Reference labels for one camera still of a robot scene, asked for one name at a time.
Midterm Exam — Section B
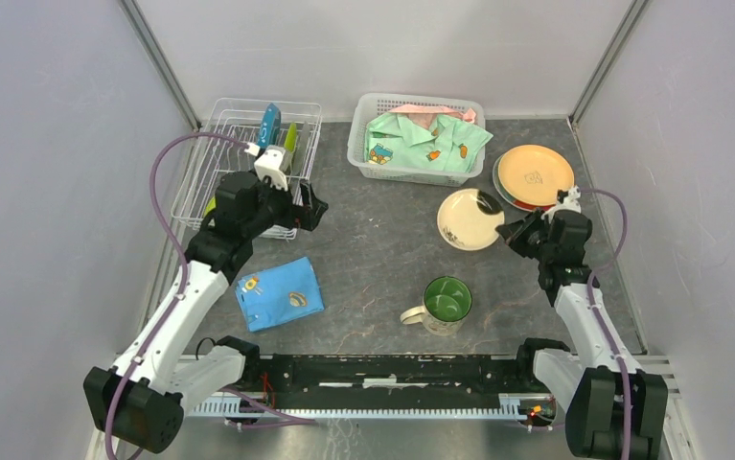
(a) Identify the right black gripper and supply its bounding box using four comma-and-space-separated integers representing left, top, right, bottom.
495, 206, 555, 262

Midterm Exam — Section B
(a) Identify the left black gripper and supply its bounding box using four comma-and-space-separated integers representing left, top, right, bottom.
243, 172, 328, 239

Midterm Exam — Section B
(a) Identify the cream plate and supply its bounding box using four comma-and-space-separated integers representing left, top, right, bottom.
436, 188, 506, 251

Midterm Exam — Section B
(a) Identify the lime green plate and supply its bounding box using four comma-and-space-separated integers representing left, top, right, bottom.
283, 123, 299, 153

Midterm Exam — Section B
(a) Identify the blue polka dot plate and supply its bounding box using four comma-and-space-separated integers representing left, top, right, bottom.
256, 103, 282, 150

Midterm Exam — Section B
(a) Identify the lime green bowl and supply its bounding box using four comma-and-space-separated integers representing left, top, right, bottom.
203, 197, 217, 217

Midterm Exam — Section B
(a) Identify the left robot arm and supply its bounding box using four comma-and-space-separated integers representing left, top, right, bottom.
83, 171, 329, 458

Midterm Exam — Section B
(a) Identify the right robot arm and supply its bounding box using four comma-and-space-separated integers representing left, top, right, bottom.
496, 208, 669, 459

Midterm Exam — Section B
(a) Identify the red plate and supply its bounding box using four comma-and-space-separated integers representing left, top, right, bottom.
512, 195, 557, 212

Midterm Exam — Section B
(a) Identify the orange plate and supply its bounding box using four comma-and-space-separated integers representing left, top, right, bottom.
497, 144, 576, 206

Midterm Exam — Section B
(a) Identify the blue folded cloth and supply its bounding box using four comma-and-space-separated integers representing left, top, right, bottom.
235, 257, 325, 333

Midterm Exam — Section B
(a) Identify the green interior mug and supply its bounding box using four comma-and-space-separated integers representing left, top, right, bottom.
400, 276, 472, 336

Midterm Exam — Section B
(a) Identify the mint green printed shirt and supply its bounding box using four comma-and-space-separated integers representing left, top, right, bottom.
361, 112, 493, 173

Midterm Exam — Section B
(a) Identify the white plastic basket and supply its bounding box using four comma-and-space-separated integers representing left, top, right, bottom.
346, 93, 493, 187

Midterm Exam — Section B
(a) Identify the pink cloth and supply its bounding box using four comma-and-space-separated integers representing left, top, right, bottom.
391, 103, 477, 123

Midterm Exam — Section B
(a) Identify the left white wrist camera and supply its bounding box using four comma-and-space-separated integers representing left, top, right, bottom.
244, 143, 293, 191

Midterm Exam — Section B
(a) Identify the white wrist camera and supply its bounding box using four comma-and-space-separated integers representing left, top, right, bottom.
244, 143, 293, 191
550, 186, 582, 214

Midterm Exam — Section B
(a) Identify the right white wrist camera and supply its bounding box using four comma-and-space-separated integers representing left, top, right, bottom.
550, 186, 582, 214

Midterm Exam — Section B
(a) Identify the white wire dish rack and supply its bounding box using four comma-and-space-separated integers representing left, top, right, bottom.
171, 97, 322, 230

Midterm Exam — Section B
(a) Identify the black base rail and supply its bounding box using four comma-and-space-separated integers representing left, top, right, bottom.
234, 355, 560, 417

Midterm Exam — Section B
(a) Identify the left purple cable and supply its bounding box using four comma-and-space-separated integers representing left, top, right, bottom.
103, 131, 317, 460

